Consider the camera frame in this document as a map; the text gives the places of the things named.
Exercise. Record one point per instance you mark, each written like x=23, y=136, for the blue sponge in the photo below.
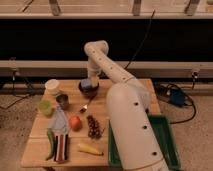
x=86, y=84

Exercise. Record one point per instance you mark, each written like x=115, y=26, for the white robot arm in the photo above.
x=126, y=103

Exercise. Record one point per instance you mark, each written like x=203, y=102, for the purple bowl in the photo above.
x=88, y=93

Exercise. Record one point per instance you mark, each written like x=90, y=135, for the small spoon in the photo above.
x=85, y=107

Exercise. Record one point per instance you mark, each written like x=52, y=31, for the dark metal cup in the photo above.
x=63, y=101

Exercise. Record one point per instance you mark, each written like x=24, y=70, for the dark grape bunch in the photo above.
x=94, y=127

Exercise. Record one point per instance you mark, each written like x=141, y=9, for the red apple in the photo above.
x=75, y=123

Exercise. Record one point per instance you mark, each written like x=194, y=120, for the white cup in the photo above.
x=52, y=86

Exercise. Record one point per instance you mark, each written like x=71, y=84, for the wooden table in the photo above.
x=38, y=146

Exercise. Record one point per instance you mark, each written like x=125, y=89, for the light blue cloth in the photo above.
x=59, y=122

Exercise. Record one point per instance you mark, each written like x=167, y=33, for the green cup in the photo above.
x=45, y=107

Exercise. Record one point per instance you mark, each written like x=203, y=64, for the yellow corn cob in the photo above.
x=87, y=148

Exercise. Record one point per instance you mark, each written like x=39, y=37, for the green plastic tray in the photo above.
x=164, y=135

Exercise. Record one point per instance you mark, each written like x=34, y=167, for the blue power adapter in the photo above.
x=177, y=98

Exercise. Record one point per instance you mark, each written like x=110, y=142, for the green pepper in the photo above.
x=51, y=138

